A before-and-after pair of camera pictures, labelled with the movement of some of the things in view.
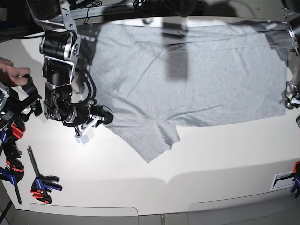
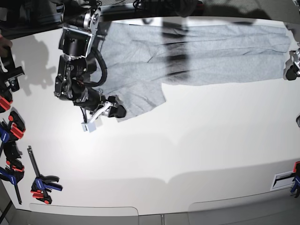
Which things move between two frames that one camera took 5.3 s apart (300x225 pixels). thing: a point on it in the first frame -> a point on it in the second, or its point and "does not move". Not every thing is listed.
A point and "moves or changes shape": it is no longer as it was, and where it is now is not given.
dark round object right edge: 297,120 does not move
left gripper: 78,115 -> 91,99
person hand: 15,73 -> 4,43
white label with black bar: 282,180 does not move
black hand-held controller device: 22,100 -> 9,79
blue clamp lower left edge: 14,172 does not move
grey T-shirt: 152,78 moves or changes shape
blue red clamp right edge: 296,185 does not move
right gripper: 292,91 -> 291,73
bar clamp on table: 42,183 does not move
